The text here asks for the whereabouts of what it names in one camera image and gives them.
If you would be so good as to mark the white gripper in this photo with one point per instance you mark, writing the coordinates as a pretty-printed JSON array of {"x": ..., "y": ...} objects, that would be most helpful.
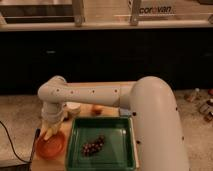
[{"x": 52, "y": 115}]

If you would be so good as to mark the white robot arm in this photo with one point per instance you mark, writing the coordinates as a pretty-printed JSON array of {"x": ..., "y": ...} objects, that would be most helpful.
[{"x": 157, "y": 130}]

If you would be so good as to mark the small white cup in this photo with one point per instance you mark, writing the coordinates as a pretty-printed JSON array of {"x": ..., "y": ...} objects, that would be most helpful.
[{"x": 73, "y": 108}]

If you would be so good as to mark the black bar at board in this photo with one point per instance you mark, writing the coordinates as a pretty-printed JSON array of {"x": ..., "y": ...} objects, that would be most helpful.
[{"x": 37, "y": 134}]

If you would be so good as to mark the wooden board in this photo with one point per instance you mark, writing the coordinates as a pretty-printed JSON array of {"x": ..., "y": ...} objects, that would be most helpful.
[{"x": 58, "y": 164}]

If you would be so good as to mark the orange round fruit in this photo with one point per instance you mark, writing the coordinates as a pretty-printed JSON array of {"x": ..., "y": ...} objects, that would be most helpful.
[{"x": 96, "y": 109}]

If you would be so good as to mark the dark grape bunch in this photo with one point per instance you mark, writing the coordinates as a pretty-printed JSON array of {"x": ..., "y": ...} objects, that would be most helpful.
[{"x": 93, "y": 147}]

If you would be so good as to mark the green square tray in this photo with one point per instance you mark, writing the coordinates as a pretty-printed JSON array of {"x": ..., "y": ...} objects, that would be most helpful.
[{"x": 117, "y": 154}]

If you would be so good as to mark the clutter items at right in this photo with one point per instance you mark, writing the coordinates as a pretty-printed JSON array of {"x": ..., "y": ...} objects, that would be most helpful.
[{"x": 205, "y": 106}]

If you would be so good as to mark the wooden shelf frame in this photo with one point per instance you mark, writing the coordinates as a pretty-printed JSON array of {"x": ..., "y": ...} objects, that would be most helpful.
[{"x": 36, "y": 15}]

